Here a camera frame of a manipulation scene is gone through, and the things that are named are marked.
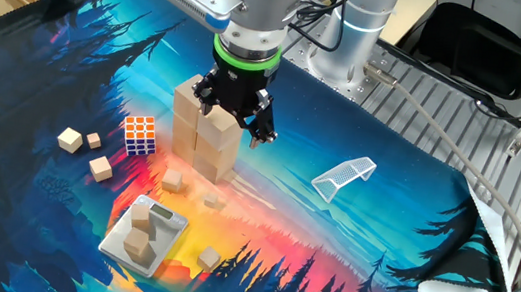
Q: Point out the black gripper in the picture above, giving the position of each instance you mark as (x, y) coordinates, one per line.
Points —
(240, 88)

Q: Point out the medium wooden cube block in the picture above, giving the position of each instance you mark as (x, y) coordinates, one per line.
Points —
(69, 141)
(171, 181)
(100, 169)
(137, 243)
(209, 258)
(140, 217)

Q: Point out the tiny wooden cube block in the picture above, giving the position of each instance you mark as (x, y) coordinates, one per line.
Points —
(94, 140)
(210, 200)

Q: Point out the rubiks cube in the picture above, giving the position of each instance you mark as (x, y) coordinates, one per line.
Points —
(140, 136)

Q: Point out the forest sunset print cloth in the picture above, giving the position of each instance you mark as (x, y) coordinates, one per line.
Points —
(343, 127)

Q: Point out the clear mesh toy goal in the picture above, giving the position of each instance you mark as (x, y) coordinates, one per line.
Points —
(348, 170)

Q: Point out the silver digital kitchen scale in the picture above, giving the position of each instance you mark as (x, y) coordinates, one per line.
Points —
(114, 243)

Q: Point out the beige wooden desk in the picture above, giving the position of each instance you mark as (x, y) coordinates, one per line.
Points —
(412, 9)

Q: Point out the black chair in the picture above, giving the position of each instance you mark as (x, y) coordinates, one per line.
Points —
(480, 49)

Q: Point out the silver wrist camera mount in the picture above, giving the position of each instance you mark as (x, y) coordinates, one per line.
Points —
(193, 3)

